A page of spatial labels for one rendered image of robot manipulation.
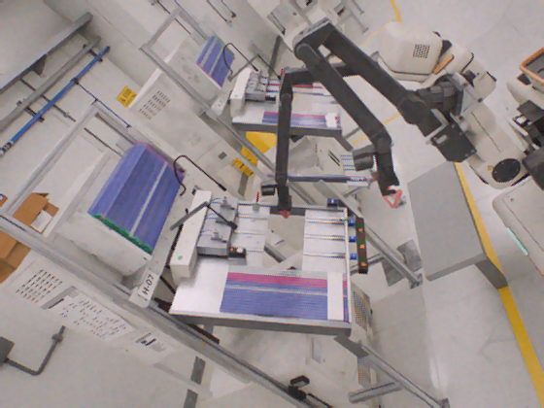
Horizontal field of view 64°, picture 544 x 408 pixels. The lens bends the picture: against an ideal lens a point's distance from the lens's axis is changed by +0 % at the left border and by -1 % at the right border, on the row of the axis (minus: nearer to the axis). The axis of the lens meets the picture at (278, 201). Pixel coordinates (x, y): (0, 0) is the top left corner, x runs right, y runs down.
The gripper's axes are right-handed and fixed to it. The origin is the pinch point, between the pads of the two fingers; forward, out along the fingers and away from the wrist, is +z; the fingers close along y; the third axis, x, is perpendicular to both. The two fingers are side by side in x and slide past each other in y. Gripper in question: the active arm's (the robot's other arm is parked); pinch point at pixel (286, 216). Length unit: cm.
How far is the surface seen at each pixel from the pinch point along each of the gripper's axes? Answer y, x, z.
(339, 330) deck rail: 60, 24, 7
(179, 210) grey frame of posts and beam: 12, -47, -16
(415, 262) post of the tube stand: -26, 70, 62
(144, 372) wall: 5, -116, 140
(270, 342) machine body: 40, -9, 46
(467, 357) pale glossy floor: 41, 83, 55
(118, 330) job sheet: 59, -67, 9
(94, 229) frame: 49, -63, -39
